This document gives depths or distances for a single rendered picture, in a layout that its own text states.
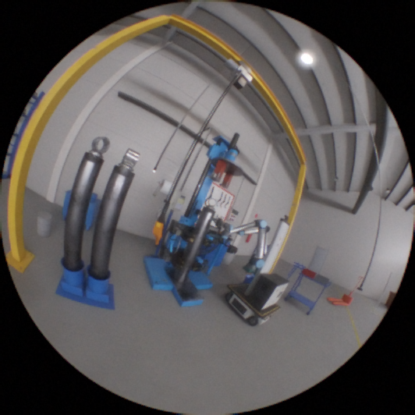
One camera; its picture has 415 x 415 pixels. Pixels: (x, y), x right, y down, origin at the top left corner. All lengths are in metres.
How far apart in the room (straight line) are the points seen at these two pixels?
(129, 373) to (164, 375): 0.29
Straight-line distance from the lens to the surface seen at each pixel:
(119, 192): 1.14
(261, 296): 2.16
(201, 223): 1.94
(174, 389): 1.47
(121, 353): 1.49
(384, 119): 5.39
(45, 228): 2.66
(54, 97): 1.77
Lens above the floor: 1.42
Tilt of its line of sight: 2 degrees up
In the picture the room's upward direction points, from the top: 23 degrees clockwise
